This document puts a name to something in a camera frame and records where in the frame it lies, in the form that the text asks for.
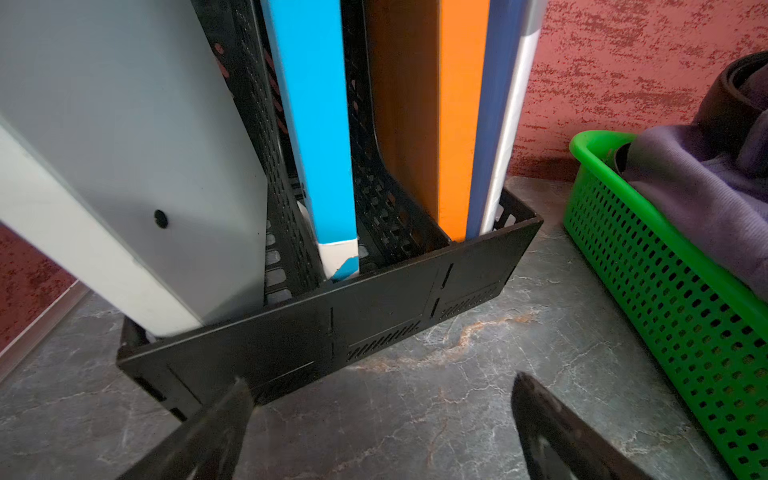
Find purple trousers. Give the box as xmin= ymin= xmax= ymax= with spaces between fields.
xmin=613 ymin=109 xmax=767 ymax=299

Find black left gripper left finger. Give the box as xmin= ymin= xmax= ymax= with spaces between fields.
xmin=120 ymin=379 xmax=255 ymax=479

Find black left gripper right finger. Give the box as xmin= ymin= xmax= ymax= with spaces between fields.
xmin=511 ymin=371 xmax=650 ymax=479

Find cyan folder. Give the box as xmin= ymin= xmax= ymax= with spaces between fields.
xmin=261 ymin=1 xmax=359 ymax=281

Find black perforated file rack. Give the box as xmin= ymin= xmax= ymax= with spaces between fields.
xmin=116 ymin=1 xmax=543 ymax=420

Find blue white folder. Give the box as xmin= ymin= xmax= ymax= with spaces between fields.
xmin=466 ymin=0 xmax=548 ymax=239

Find black leather belt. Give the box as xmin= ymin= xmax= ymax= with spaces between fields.
xmin=694 ymin=51 xmax=767 ymax=152

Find orange folder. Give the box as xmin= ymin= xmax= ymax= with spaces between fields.
xmin=364 ymin=1 xmax=490 ymax=241

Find green plastic basket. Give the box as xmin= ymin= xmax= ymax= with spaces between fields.
xmin=564 ymin=130 xmax=767 ymax=479

